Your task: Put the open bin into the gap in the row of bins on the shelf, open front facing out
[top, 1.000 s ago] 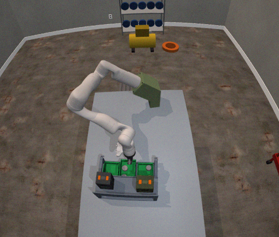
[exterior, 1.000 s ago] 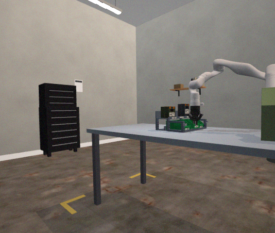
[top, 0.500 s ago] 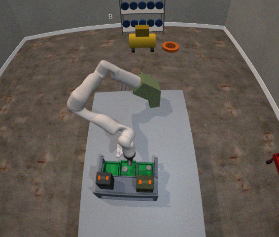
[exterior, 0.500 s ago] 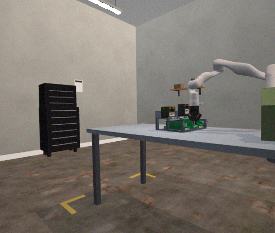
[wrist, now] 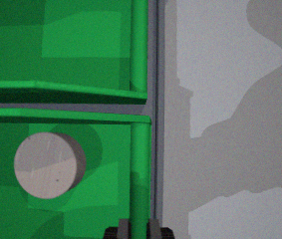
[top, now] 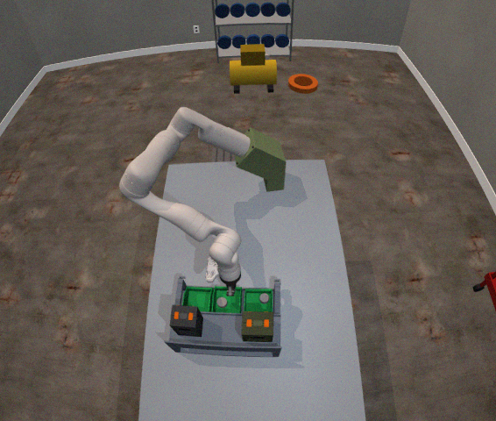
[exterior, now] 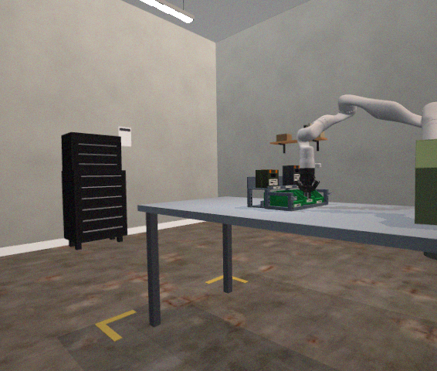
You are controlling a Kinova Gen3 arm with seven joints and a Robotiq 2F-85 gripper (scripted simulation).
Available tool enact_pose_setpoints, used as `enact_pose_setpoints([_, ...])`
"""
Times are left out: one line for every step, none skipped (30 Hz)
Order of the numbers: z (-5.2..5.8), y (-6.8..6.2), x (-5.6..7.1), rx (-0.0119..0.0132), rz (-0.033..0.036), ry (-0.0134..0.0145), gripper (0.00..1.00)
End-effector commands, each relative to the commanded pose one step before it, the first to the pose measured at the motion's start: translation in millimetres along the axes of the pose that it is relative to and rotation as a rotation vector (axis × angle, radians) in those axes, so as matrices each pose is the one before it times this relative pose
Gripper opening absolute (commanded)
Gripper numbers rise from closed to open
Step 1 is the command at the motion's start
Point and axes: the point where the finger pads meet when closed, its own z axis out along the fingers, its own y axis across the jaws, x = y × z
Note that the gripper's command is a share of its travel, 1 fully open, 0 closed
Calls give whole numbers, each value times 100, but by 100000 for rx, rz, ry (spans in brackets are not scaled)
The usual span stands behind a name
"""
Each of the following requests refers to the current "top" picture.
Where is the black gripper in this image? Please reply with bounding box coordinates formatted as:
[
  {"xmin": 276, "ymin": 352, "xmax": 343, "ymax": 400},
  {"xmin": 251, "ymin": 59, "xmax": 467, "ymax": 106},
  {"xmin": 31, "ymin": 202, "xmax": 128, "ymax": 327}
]
[{"xmin": 219, "ymin": 274, "xmax": 241, "ymax": 296}]

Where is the green bin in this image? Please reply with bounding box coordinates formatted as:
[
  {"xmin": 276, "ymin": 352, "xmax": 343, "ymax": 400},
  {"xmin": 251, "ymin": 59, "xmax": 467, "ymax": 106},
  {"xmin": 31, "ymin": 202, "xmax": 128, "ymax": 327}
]
[
  {"xmin": 182, "ymin": 287, "xmax": 214, "ymax": 312},
  {"xmin": 211, "ymin": 287, "xmax": 242, "ymax": 313},
  {"xmin": 244, "ymin": 289, "xmax": 273, "ymax": 312}
]

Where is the olive green case with orange latches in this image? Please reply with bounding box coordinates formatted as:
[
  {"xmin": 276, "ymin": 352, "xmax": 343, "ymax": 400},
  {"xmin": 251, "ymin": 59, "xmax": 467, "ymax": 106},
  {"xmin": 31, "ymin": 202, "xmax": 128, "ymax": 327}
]
[{"xmin": 242, "ymin": 311, "xmax": 273, "ymax": 342}]

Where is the grey round disc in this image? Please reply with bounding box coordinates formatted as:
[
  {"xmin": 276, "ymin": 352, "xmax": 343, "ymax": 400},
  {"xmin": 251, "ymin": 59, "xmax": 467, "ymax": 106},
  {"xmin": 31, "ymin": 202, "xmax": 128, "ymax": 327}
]
[
  {"xmin": 216, "ymin": 297, "xmax": 228, "ymax": 308},
  {"xmin": 259, "ymin": 293, "xmax": 269, "ymax": 304}
]

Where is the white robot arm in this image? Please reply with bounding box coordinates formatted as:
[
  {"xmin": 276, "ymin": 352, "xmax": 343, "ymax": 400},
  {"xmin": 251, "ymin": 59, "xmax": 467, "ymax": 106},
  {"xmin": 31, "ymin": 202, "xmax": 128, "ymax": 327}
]
[{"xmin": 119, "ymin": 107, "xmax": 250, "ymax": 283}]

